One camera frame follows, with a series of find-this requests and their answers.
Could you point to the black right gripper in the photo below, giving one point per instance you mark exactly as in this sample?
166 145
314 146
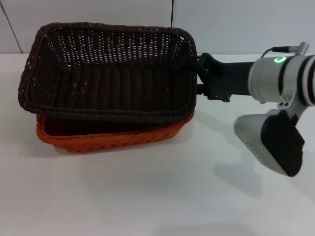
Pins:
226 78

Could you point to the dark brown woven basket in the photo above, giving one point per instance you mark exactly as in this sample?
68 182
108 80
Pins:
110 81

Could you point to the orange woven plastic basket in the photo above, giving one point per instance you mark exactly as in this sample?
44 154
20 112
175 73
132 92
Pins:
118 140

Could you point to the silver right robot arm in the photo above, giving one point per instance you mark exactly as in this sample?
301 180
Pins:
283 78

